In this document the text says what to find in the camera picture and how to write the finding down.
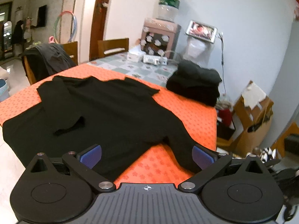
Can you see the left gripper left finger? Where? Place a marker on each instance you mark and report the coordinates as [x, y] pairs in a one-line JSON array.
[[82, 163]]

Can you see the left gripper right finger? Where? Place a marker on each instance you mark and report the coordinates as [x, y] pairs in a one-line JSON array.
[[212, 165]]

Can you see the black sweater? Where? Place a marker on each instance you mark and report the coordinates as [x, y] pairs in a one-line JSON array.
[[119, 115]]

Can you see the folded black clothes stack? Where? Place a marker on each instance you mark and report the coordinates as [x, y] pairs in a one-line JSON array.
[[196, 83]]

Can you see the orange patterned table mat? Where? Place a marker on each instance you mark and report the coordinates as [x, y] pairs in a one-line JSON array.
[[157, 165]]

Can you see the red bag on floor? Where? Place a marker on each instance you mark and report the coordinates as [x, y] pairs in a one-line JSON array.
[[225, 119]]

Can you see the brown cardboard box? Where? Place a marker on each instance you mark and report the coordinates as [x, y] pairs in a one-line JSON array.
[[254, 110]]

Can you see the wooden chair right side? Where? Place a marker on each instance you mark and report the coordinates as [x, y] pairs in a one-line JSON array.
[[289, 136]]

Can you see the blue white bucket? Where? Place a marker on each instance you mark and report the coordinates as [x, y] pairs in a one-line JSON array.
[[4, 90]]

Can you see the checkered tablecloth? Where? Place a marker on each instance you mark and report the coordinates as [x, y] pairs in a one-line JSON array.
[[153, 74]]

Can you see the wooden chair with jacket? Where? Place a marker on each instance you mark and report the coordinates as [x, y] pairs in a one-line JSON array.
[[67, 53]]

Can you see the plastic covered appliance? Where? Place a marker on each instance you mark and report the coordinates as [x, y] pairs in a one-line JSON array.
[[198, 51]]

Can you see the white power strip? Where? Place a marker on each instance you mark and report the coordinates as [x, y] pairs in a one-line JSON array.
[[154, 60]]

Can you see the wooden chair far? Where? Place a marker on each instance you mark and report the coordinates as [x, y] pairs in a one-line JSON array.
[[112, 47]]

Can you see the white tissue box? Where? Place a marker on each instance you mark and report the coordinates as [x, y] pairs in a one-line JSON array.
[[135, 54]]

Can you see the thin tablet stand pole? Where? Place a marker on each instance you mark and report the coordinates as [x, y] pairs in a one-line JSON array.
[[221, 37]]

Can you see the tablet showing video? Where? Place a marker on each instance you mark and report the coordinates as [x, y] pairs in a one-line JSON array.
[[201, 31]]

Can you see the brown water dispenser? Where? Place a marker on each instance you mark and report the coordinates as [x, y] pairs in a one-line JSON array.
[[159, 37]]

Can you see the colourful hula hoop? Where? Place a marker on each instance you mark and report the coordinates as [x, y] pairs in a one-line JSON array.
[[67, 26]]

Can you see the brown wooden door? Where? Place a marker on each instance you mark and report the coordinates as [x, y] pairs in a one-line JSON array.
[[97, 29]]

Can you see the water bottle on dispenser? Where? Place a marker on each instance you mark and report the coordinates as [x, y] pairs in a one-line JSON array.
[[168, 9]]

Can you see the wall mounted television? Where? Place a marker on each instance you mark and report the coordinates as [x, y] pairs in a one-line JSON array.
[[42, 16]]

